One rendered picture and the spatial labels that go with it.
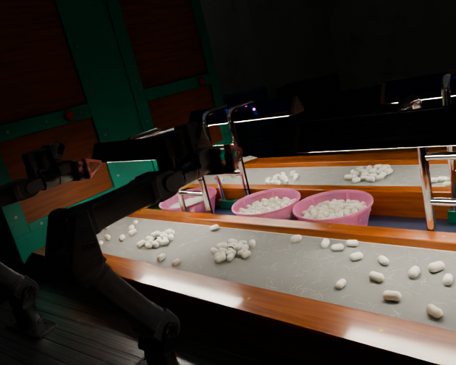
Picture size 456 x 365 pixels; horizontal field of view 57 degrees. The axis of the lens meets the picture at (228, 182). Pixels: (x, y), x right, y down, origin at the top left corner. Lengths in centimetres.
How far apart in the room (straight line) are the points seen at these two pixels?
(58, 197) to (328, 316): 133
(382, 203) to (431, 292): 60
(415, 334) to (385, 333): 5
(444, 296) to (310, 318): 28
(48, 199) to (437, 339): 153
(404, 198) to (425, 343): 75
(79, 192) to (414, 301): 145
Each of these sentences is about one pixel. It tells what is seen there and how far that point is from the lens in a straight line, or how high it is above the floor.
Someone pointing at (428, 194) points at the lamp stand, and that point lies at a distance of 119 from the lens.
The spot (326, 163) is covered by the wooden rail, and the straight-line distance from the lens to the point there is 201.
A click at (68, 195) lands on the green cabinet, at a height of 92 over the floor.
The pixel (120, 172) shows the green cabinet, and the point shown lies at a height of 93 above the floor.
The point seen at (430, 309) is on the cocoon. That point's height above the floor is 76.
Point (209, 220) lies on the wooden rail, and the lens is 158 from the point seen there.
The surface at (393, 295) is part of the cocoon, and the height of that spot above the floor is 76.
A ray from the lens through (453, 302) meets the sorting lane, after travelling 99.
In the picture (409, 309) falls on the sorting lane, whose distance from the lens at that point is 96.
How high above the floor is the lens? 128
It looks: 15 degrees down
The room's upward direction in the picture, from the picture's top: 14 degrees counter-clockwise
